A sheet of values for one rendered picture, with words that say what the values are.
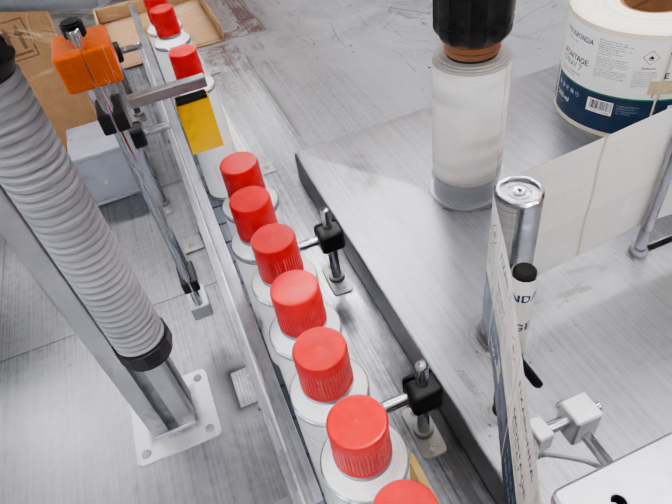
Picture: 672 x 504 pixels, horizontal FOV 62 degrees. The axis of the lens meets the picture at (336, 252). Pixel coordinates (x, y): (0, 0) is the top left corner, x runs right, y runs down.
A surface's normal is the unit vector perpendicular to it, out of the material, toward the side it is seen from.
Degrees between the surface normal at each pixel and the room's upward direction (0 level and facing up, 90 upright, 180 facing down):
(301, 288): 3
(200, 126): 90
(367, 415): 2
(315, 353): 3
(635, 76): 90
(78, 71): 90
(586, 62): 90
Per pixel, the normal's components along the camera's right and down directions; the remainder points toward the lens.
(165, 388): 0.37, 0.62
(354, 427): -0.11, -0.73
